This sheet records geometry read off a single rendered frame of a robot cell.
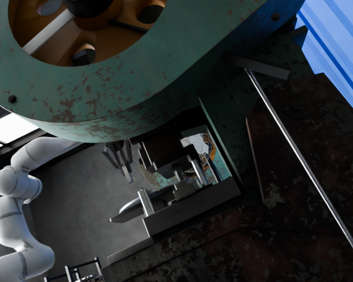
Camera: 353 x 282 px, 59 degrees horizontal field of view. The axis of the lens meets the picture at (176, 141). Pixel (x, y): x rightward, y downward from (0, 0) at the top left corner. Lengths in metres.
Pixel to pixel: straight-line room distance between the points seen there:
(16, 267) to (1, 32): 0.83
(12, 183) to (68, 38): 0.65
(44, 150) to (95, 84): 0.64
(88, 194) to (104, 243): 1.33
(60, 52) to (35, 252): 0.79
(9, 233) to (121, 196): 6.97
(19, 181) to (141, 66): 0.81
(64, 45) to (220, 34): 0.48
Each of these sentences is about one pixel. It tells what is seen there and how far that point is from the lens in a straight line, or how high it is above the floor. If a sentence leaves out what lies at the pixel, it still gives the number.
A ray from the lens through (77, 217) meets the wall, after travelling 8.75.
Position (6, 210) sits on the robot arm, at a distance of 1.46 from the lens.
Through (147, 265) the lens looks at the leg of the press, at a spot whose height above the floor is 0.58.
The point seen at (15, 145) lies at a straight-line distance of 7.78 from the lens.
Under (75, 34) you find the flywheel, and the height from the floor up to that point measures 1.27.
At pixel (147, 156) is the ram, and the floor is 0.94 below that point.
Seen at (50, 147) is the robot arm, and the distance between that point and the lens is 1.43.
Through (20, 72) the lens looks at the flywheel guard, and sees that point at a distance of 0.98.
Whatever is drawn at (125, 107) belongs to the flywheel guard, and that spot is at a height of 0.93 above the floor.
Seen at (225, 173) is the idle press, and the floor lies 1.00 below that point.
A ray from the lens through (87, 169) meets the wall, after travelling 8.82.
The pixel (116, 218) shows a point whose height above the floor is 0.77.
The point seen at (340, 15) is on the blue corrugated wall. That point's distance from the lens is 2.03.
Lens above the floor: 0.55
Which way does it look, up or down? 20 degrees up
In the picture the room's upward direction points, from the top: 25 degrees counter-clockwise
